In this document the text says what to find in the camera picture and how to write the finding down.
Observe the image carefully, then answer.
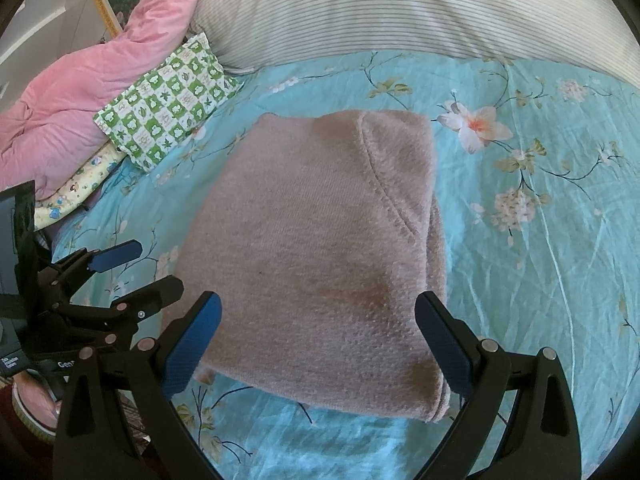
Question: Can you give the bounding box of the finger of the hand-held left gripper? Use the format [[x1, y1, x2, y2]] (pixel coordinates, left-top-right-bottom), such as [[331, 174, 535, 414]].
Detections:
[[50, 239, 144, 282], [107, 275, 185, 323]]

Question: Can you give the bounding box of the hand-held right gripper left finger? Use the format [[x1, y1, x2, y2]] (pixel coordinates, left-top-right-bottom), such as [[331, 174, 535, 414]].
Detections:
[[55, 291, 222, 480]]

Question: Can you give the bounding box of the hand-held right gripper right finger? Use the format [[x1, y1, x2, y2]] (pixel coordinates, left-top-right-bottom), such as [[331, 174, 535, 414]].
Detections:
[[415, 291, 583, 480]]

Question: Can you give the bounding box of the beige knit sweater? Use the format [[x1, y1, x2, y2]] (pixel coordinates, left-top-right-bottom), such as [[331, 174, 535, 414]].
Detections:
[[172, 109, 448, 423]]

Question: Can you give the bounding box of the person's left forearm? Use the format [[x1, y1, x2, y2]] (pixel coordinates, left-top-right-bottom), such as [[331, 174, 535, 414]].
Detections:
[[11, 385, 57, 445]]

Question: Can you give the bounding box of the person's left hand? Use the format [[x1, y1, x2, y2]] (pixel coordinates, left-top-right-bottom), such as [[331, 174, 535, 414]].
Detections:
[[12, 370, 63, 428]]

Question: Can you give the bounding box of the yellow patterned cloth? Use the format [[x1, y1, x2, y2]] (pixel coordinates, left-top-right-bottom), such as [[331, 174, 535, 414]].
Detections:
[[34, 142, 126, 233]]

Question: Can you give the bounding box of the blue floral bed sheet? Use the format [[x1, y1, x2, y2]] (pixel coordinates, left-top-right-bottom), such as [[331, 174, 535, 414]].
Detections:
[[50, 50, 640, 480]]

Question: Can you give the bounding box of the green patterned small pillow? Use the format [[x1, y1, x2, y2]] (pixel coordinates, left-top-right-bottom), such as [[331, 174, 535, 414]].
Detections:
[[93, 32, 246, 173]]

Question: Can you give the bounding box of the pink quilt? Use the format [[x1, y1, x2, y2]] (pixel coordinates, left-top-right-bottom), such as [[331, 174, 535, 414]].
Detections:
[[0, 0, 221, 201]]

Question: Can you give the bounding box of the white striped pillow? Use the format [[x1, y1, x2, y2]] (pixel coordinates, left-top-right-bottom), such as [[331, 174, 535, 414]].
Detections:
[[190, 0, 636, 88]]

